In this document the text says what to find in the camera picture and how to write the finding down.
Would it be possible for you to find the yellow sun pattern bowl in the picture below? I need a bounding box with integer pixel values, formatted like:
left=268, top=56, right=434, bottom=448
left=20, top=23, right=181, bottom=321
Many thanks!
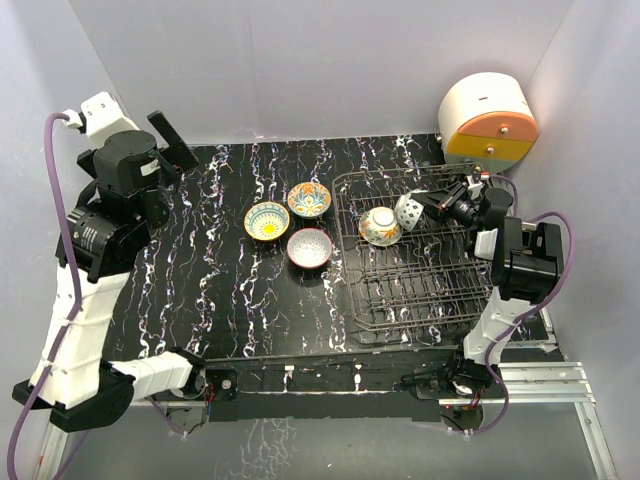
left=244, top=201, right=291, bottom=242

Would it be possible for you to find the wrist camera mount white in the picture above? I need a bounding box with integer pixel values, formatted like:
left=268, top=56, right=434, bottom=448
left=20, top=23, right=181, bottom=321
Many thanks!
left=62, top=91, right=139, bottom=147
left=466, top=164, right=490, bottom=198

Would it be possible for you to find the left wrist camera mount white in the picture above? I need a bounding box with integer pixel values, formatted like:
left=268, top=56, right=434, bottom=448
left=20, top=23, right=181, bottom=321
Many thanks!
left=62, top=91, right=139, bottom=147

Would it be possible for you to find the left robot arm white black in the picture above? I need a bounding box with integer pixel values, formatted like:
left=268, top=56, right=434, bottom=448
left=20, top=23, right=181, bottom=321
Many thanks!
left=12, top=110, right=207, bottom=433

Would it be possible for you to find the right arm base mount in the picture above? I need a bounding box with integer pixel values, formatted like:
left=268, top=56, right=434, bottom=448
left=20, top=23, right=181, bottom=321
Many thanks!
left=394, top=363, right=504, bottom=431

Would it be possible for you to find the aluminium frame rail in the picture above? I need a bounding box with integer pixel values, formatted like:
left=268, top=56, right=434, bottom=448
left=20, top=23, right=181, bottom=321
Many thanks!
left=37, top=362, right=619, bottom=480

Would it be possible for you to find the orange blue floral bowl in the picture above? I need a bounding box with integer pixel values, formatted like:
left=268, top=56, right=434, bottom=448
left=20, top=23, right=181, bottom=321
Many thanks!
left=287, top=182, right=331, bottom=219

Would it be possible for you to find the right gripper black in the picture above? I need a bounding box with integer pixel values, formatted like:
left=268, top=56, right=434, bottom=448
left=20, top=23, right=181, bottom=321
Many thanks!
left=411, top=181, right=482, bottom=228

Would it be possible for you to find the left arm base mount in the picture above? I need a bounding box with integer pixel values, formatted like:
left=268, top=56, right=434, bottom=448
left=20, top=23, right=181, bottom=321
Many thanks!
left=147, top=368, right=238, bottom=437

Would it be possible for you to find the red rim grey pattern bowl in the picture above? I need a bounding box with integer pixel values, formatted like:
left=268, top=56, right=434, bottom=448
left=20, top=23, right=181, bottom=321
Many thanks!
left=286, top=228, right=333, bottom=270

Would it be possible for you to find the blue wave pattern bowl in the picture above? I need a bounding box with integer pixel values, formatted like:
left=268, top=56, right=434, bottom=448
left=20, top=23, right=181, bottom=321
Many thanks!
left=394, top=194, right=424, bottom=231

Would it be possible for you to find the grey wire dish rack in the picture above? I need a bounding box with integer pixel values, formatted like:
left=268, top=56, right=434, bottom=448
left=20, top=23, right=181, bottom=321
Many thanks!
left=332, top=166, right=491, bottom=344

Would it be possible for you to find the white round drawer cabinet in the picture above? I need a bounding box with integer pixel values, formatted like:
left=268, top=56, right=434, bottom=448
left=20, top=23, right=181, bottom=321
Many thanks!
left=438, top=72, right=539, bottom=174

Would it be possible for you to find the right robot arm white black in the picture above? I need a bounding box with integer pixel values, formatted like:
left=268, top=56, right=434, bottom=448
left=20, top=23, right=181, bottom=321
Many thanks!
left=395, top=179, right=565, bottom=397

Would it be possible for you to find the orange flower leaf bowl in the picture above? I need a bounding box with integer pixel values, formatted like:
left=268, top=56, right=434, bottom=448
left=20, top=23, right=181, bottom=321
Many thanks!
left=358, top=206, right=403, bottom=247

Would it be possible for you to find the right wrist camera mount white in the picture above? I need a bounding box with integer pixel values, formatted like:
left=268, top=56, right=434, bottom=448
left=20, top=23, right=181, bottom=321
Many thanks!
left=466, top=164, right=490, bottom=198

